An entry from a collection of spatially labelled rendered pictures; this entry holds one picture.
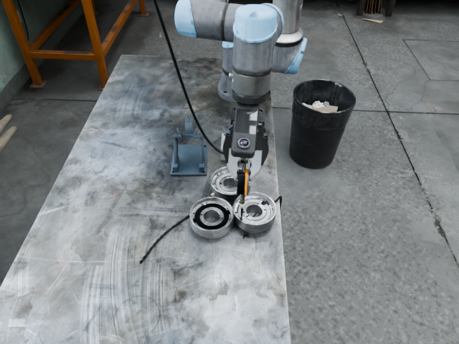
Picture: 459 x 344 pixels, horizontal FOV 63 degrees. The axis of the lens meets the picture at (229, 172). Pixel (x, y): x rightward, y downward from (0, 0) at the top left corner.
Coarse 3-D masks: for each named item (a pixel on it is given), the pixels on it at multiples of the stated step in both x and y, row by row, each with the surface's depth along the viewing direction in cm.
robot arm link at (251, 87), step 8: (232, 72) 72; (232, 80) 73; (240, 80) 70; (248, 80) 70; (256, 80) 70; (264, 80) 70; (232, 88) 73; (240, 88) 71; (248, 88) 70; (256, 88) 70; (264, 88) 71; (248, 96) 72; (256, 96) 72
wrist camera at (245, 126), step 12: (240, 108) 73; (252, 108) 74; (240, 120) 72; (252, 120) 72; (240, 132) 71; (252, 132) 71; (240, 144) 70; (252, 144) 70; (240, 156) 71; (252, 156) 71
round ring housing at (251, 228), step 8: (256, 192) 94; (272, 200) 92; (248, 208) 93; (256, 208) 93; (264, 208) 92; (272, 208) 92; (248, 216) 90; (264, 216) 90; (272, 216) 90; (240, 224) 88; (248, 224) 87; (256, 224) 87; (264, 224) 87; (272, 224) 90; (256, 232) 90
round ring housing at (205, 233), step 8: (200, 200) 92; (208, 200) 93; (216, 200) 93; (224, 200) 92; (192, 208) 90; (208, 208) 91; (216, 208) 91; (232, 208) 90; (192, 216) 89; (200, 216) 90; (208, 216) 93; (216, 216) 92; (232, 216) 88; (192, 224) 87; (208, 224) 88; (216, 224) 88; (232, 224) 89; (200, 232) 86; (208, 232) 86; (216, 232) 86; (224, 232) 87
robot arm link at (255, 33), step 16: (240, 16) 64; (256, 16) 63; (272, 16) 64; (240, 32) 65; (256, 32) 64; (272, 32) 66; (240, 48) 67; (256, 48) 66; (272, 48) 68; (240, 64) 69; (256, 64) 68
